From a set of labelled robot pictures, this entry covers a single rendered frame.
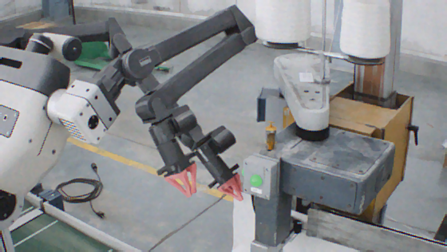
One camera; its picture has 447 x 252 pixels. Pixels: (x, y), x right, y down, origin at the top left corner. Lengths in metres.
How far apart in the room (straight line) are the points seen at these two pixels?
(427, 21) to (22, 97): 5.55
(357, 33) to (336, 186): 0.41
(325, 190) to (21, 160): 0.76
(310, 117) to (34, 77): 0.71
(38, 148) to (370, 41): 0.90
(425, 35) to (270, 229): 5.28
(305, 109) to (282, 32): 0.26
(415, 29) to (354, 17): 5.12
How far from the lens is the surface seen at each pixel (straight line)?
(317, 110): 1.38
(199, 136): 1.66
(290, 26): 1.53
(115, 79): 1.34
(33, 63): 1.44
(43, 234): 2.84
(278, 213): 1.40
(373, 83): 1.70
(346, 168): 1.28
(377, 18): 1.43
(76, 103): 1.27
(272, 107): 1.76
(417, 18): 6.51
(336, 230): 1.54
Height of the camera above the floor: 1.93
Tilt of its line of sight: 24 degrees down
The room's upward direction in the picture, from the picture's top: 1 degrees counter-clockwise
